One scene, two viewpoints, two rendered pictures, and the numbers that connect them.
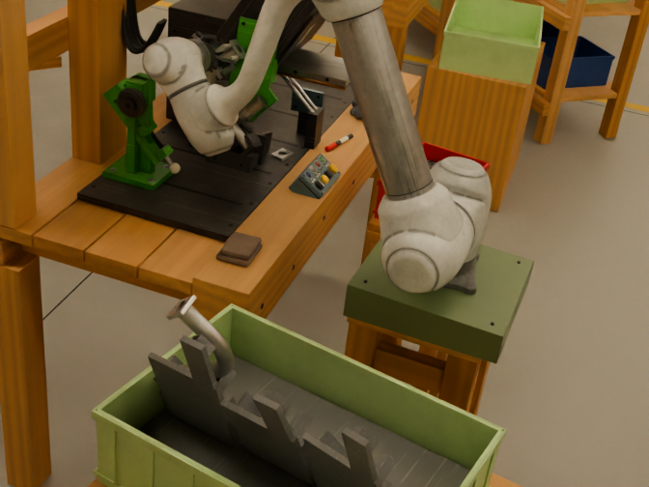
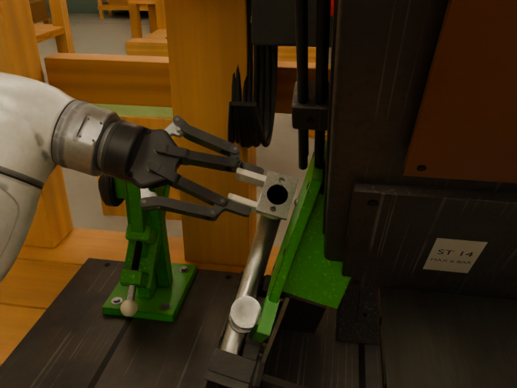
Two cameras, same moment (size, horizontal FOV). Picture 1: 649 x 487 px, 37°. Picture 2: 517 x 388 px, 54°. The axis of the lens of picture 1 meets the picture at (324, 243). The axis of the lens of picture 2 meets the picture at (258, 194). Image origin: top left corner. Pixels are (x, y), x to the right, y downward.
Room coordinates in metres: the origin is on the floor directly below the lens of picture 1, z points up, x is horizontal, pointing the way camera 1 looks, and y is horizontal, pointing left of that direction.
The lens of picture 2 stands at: (2.35, -0.27, 1.50)
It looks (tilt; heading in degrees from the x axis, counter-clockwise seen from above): 27 degrees down; 83
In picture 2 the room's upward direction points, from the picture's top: straight up
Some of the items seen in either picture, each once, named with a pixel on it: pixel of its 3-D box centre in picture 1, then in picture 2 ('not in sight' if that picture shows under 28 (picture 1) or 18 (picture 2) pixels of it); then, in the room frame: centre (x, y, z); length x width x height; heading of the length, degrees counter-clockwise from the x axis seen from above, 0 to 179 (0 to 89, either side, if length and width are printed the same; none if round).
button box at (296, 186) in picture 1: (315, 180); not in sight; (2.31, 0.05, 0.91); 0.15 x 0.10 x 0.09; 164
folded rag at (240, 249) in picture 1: (239, 248); not in sight; (1.92, 0.20, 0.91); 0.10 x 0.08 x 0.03; 166
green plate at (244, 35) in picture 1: (258, 56); (319, 235); (2.49, 0.24, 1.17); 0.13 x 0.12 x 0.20; 164
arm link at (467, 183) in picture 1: (452, 207); not in sight; (1.92, -0.28, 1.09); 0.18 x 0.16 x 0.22; 162
